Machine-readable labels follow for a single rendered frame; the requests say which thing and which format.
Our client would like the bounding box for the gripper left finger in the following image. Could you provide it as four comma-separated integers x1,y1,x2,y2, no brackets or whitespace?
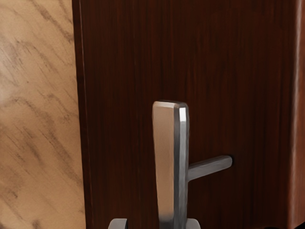
108,218,129,229

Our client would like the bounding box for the dark brown wooden drawer cabinet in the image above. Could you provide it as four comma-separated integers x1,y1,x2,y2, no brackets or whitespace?
72,0,305,229

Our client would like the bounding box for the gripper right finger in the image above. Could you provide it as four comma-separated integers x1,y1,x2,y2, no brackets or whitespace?
186,218,202,229

